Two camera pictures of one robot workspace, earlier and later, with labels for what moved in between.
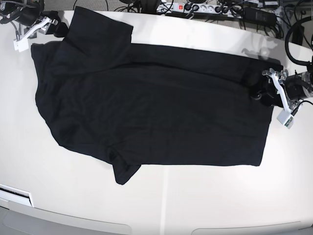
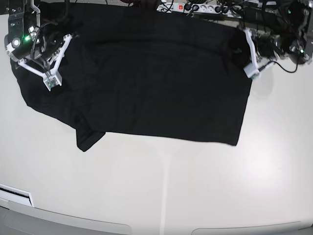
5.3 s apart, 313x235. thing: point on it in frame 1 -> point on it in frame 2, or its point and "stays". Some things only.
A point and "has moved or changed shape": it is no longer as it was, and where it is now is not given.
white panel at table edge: [16, 195] stays
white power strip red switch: [232, 10] stays
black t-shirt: [147, 105] has moved or changed shape
